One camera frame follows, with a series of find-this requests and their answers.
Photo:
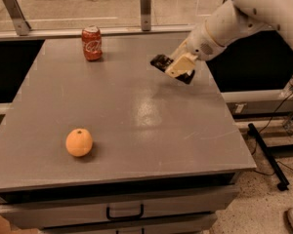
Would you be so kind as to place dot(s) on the lower grey drawer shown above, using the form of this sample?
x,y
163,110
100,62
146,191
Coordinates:
x,y
173,224

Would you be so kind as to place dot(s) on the red coke can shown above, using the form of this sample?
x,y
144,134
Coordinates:
x,y
92,43

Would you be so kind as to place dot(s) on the orange fruit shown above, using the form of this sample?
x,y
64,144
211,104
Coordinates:
x,y
79,142

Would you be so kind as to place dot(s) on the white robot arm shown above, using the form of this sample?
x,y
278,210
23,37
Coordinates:
x,y
233,20

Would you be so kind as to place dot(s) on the middle metal railing bracket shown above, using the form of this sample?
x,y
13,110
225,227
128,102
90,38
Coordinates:
x,y
145,6

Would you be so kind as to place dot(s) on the grey drawer with black handle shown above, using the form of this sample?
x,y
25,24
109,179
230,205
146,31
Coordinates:
x,y
119,207

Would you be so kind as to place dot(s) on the black metal floor bar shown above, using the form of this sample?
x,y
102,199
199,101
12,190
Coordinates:
x,y
283,182

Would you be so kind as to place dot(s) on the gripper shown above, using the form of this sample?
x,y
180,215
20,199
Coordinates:
x,y
201,45

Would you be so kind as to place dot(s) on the black rxbar chocolate bar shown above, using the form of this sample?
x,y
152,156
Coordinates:
x,y
161,62

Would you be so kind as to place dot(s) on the left metal railing bracket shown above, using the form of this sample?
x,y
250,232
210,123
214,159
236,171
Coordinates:
x,y
22,27

